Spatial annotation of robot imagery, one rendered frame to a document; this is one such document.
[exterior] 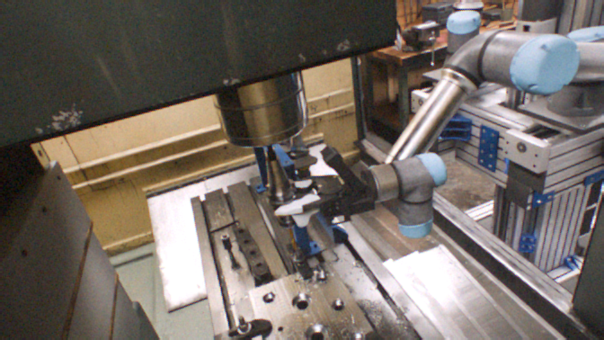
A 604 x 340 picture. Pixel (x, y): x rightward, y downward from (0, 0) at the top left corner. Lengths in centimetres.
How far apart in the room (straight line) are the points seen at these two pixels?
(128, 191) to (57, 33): 139
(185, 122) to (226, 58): 123
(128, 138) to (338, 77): 98
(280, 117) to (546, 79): 55
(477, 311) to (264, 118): 93
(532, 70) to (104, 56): 75
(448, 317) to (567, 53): 75
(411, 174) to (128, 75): 55
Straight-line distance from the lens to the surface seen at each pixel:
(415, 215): 86
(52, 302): 76
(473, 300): 132
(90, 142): 178
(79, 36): 52
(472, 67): 97
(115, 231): 198
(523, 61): 89
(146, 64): 52
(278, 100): 60
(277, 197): 73
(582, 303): 123
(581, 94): 136
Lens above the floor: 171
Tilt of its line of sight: 30 degrees down
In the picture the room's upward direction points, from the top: 11 degrees counter-clockwise
